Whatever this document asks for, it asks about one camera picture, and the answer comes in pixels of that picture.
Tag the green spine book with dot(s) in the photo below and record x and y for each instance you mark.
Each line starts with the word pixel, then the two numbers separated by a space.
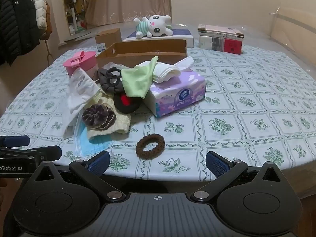
pixel 230 39

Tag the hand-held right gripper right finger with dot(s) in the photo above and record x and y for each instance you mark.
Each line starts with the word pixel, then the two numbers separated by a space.
pixel 214 164

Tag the pink lidded cup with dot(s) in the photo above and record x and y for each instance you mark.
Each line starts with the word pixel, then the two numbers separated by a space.
pixel 84 61

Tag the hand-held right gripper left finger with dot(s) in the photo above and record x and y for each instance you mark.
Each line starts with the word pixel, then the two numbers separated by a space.
pixel 100 162

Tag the cream knit cloth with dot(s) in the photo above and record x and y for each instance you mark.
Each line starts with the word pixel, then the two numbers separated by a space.
pixel 116 126

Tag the small closed cardboard box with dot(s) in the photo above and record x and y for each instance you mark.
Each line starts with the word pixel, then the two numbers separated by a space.
pixel 108 38

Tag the blue face mask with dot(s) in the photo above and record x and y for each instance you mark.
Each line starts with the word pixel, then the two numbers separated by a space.
pixel 85 145

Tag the dark velvet scrunchie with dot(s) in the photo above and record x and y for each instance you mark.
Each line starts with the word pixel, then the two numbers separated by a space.
pixel 98 116

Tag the purple tissue pack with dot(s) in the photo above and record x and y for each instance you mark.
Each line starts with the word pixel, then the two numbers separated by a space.
pixel 177 96

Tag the beige curtain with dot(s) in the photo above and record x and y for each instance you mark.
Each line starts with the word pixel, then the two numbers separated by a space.
pixel 123 2

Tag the black puffer jacket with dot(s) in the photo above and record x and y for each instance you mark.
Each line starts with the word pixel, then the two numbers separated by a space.
pixel 6 29

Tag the white cloth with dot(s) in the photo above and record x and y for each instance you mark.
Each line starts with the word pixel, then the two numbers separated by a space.
pixel 111 65

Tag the white puffer jacket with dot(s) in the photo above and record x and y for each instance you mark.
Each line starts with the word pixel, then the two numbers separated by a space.
pixel 39 5

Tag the light green cloth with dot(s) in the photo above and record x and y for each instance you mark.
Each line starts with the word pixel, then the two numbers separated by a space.
pixel 135 81

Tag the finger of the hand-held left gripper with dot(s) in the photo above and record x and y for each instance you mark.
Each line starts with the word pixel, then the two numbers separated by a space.
pixel 49 153
pixel 17 141

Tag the white paper towel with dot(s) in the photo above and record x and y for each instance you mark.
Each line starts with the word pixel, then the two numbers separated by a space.
pixel 164 72

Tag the brown jacket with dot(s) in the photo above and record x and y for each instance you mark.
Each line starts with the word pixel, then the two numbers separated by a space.
pixel 48 22

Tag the white plush bunny toy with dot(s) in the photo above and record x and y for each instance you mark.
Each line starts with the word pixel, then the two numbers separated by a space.
pixel 158 26

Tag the black round pad red mark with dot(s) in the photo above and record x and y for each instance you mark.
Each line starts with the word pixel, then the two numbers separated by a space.
pixel 133 105

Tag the white flat box blue top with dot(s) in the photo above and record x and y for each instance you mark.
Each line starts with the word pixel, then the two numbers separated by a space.
pixel 182 38

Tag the cardboard tray box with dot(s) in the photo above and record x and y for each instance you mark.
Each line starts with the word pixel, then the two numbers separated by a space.
pixel 148 49

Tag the white spine book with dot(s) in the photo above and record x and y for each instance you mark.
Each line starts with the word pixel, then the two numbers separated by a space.
pixel 229 36

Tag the white face mask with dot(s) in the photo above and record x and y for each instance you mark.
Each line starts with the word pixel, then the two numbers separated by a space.
pixel 79 91

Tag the thick white red book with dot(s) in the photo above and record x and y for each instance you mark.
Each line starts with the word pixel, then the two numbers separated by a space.
pixel 222 45

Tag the brown scrunchie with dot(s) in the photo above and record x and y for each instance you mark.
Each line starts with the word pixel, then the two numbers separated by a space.
pixel 139 149

